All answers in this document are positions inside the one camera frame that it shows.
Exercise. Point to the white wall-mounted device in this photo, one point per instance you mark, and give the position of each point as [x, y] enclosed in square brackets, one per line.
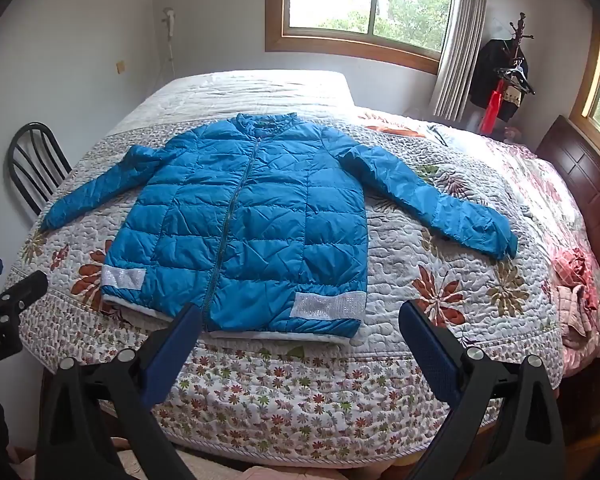
[169, 21]

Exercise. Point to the floral quilt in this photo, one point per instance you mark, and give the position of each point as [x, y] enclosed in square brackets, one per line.
[430, 260]

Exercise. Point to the black metal chair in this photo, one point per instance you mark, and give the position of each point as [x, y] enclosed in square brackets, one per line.
[30, 160]

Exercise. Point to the dark hanging jacket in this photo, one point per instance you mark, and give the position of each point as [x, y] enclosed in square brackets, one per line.
[490, 75]

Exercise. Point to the pink crumpled cloth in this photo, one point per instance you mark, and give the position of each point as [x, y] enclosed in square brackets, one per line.
[575, 290]

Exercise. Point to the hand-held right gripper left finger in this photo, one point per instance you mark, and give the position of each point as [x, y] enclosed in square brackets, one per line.
[177, 345]

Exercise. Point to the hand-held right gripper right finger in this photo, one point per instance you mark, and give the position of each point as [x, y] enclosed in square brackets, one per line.
[427, 345]

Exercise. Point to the blue puffer jacket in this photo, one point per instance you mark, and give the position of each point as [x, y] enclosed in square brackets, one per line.
[260, 220]

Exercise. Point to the wooden coat rack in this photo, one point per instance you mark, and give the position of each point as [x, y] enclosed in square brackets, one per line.
[519, 35]

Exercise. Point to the white quilted bedspread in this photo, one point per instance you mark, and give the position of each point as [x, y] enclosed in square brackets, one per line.
[240, 92]

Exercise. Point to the grey pleated curtain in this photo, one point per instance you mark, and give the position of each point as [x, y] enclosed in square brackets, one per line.
[462, 45]

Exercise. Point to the red bag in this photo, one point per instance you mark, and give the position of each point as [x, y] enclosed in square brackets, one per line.
[492, 110]

